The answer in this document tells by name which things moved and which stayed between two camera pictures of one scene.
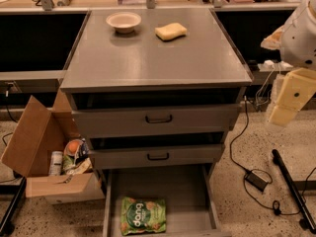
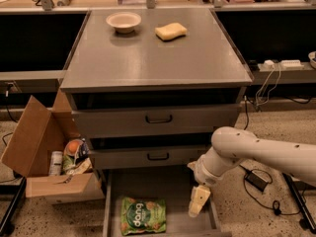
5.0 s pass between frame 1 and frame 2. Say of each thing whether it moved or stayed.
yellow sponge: stayed
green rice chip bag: stayed
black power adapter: stayed
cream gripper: moved
